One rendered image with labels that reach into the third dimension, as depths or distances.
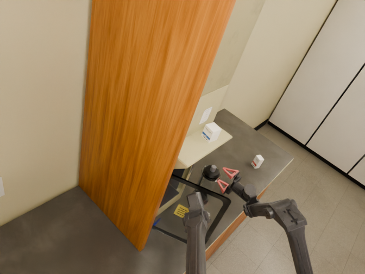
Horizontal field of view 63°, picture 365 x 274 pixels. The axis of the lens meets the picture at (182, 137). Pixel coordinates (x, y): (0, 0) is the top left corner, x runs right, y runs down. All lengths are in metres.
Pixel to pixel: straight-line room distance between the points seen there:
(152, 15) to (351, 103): 3.40
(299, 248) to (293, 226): 0.09
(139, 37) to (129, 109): 0.27
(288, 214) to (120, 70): 0.77
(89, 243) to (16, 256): 0.29
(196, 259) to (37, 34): 0.84
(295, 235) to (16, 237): 1.15
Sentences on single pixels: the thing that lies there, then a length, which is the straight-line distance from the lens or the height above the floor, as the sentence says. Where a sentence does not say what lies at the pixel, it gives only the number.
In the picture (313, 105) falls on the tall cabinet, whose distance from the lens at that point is 4.19.
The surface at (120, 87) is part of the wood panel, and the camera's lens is 1.09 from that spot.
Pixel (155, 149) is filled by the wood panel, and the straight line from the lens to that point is 1.06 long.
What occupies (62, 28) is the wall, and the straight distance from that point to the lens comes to 1.14.
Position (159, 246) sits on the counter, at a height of 0.94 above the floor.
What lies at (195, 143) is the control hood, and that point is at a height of 1.51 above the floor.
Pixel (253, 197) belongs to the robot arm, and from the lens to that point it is 1.47.
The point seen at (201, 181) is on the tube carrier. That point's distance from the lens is 1.64.
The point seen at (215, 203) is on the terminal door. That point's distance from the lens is 1.26.
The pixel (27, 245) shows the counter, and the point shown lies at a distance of 1.53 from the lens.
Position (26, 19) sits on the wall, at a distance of 1.07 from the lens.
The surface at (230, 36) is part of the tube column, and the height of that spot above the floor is 1.94.
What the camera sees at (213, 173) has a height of 1.18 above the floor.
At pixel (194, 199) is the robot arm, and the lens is 1.13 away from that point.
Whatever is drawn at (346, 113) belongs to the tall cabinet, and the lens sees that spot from 4.12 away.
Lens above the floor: 2.27
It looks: 39 degrees down
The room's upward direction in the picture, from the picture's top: 20 degrees clockwise
